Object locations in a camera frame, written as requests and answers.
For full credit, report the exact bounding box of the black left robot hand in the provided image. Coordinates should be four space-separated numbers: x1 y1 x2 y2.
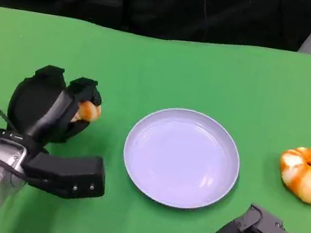
3 59 107 151

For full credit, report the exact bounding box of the orange and white bread roll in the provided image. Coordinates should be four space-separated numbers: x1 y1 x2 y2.
272 141 311 205
70 97 104 127

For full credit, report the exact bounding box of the lilac plate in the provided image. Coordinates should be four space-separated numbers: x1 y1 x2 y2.
115 99 248 218

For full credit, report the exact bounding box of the green table cloth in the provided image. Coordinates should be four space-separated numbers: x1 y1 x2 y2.
0 0 311 233

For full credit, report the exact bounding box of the black backdrop curtain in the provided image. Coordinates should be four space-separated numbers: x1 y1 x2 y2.
0 0 311 66

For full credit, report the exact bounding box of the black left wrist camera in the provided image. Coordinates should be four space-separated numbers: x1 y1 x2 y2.
18 143 111 206

